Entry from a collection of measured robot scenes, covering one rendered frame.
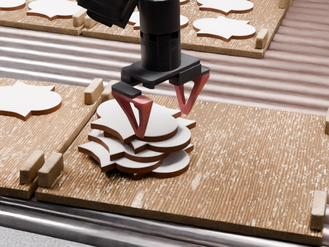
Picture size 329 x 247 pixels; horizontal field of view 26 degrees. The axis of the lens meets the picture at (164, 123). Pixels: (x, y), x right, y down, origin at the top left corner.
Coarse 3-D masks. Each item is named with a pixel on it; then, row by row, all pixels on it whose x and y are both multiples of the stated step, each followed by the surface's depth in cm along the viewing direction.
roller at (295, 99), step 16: (16, 64) 149; (32, 64) 148; (48, 64) 148; (64, 64) 147; (80, 64) 147; (240, 96) 136; (256, 96) 135; (272, 96) 135; (288, 96) 134; (304, 96) 134
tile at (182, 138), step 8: (184, 120) 113; (184, 128) 110; (104, 136) 110; (112, 136) 110; (176, 136) 108; (184, 136) 108; (128, 144) 108; (136, 144) 106; (144, 144) 106; (152, 144) 106; (160, 144) 106; (168, 144) 106; (176, 144) 106; (184, 144) 107; (136, 152) 105; (168, 152) 106
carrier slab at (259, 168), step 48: (192, 144) 115; (240, 144) 115; (288, 144) 115; (48, 192) 103; (96, 192) 103; (144, 192) 103; (192, 192) 103; (240, 192) 103; (288, 192) 103; (288, 240) 95
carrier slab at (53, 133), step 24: (72, 96) 130; (0, 120) 122; (48, 120) 122; (72, 120) 122; (0, 144) 115; (24, 144) 115; (48, 144) 115; (0, 168) 108; (0, 192) 104; (24, 192) 103
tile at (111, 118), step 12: (108, 108) 114; (120, 108) 114; (132, 108) 114; (156, 108) 114; (168, 108) 114; (96, 120) 110; (108, 120) 110; (120, 120) 110; (156, 120) 110; (168, 120) 110; (120, 132) 107; (132, 132) 107; (156, 132) 107; (168, 132) 107
